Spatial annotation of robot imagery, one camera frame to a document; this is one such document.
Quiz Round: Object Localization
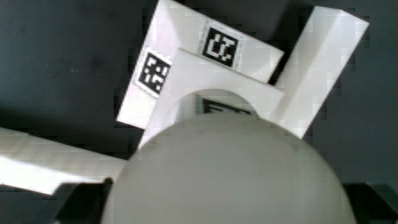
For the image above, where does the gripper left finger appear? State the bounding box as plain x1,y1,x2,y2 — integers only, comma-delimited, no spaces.
53,178,114,224

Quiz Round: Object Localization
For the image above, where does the white U-shaped fence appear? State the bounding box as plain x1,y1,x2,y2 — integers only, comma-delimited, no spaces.
0,6,369,194

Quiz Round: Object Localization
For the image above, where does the white lamp base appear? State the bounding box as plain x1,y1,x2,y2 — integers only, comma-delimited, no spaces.
117,0,282,139

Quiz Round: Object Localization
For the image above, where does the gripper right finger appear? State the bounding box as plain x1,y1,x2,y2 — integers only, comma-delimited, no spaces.
345,183,398,224

